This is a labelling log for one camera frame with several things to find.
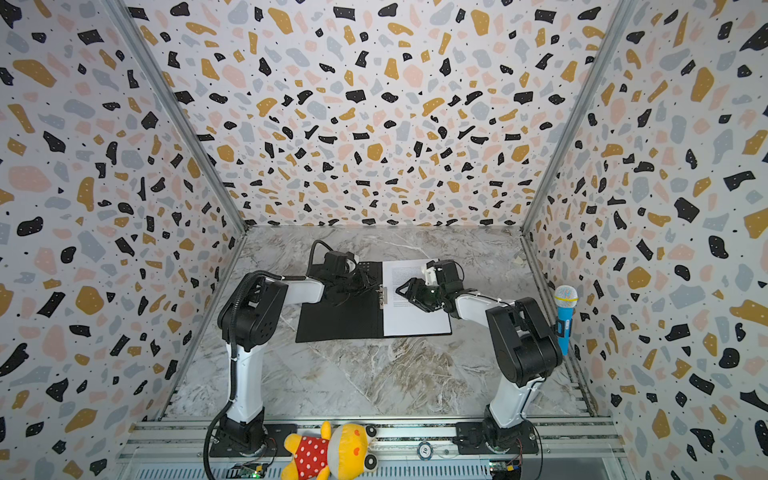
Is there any text printed paper sheet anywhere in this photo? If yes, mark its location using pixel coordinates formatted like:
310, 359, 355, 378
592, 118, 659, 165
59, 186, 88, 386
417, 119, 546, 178
382, 259, 452, 338

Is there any orange and black folder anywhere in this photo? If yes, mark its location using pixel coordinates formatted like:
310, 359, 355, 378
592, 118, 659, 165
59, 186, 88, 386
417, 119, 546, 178
295, 260, 454, 344

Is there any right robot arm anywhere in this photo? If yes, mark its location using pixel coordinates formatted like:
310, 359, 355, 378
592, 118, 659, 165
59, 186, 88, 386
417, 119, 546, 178
395, 260, 563, 453

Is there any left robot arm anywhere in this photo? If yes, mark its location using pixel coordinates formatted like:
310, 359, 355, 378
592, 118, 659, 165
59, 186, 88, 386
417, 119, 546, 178
211, 262, 383, 454

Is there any blue toy microphone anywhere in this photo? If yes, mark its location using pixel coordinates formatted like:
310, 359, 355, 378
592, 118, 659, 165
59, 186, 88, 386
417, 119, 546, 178
554, 285, 579, 357

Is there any yellow plush toy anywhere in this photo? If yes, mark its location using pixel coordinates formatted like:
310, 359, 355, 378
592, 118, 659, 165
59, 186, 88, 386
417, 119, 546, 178
281, 421, 378, 480

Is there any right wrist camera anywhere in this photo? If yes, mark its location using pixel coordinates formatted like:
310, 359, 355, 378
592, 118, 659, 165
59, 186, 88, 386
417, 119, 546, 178
422, 261, 439, 286

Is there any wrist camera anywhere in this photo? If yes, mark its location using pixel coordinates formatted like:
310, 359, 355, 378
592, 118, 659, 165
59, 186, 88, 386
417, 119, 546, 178
422, 261, 439, 286
323, 251, 357, 276

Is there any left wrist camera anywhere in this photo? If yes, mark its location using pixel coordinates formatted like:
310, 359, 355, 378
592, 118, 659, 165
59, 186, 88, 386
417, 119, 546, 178
323, 251, 357, 276

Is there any black corrugated cable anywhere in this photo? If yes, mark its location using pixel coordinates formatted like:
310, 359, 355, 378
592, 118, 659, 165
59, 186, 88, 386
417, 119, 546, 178
202, 239, 337, 480

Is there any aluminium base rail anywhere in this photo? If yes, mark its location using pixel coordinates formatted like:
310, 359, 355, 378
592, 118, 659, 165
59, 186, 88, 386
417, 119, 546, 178
116, 417, 634, 479

